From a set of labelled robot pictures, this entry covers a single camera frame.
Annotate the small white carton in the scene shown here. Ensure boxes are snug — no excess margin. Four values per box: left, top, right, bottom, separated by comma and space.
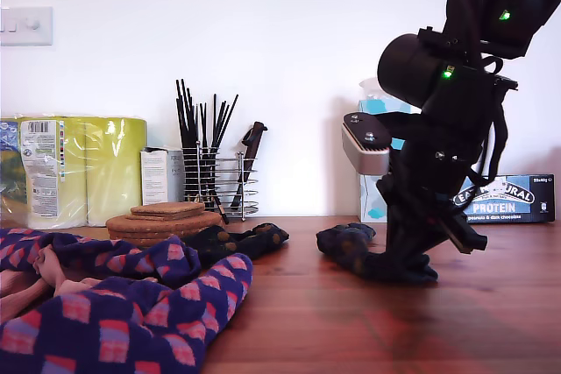
139, 148, 185, 207

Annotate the grey cloud tissue box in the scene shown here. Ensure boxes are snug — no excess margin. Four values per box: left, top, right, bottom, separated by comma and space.
359, 172, 391, 224

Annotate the black protein bar box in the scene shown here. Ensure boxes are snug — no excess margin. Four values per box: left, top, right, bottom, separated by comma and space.
451, 173, 556, 226

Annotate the navy sock with brown dots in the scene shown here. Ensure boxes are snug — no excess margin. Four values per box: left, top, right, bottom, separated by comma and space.
181, 222, 290, 268
316, 222, 439, 286

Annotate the black tipped wooden brush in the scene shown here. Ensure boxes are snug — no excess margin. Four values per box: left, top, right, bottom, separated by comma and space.
212, 195, 231, 226

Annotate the chrome wire utensil holder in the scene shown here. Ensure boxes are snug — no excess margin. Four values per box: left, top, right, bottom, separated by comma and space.
181, 140, 260, 222

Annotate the yellow paper towel pack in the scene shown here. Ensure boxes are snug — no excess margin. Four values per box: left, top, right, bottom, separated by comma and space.
0, 115, 148, 231

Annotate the round cork trivet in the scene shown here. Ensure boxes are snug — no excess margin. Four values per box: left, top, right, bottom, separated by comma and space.
109, 232, 194, 249
106, 211, 223, 233
107, 221, 226, 239

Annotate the plain pink ribbed sock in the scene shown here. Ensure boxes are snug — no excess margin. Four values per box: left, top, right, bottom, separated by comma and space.
32, 245, 160, 299
0, 269, 50, 322

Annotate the purple sock with pink squares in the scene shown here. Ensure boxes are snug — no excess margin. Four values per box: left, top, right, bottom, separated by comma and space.
0, 228, 202, 290
0, 252, 254, 374

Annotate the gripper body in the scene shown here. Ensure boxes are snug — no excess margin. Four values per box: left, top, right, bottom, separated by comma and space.
377, 150, 488, 255

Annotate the white wall switch plate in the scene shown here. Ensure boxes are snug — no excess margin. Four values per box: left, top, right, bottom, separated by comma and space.
0, 6, 54, 47

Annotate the white tissue sheet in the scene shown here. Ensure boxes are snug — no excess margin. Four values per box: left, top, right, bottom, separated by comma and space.
358, 77, 389, 102

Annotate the square cork coaster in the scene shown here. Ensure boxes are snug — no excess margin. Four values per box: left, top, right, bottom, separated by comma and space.
140, 201, 206, 214
130, 206, 205, 221

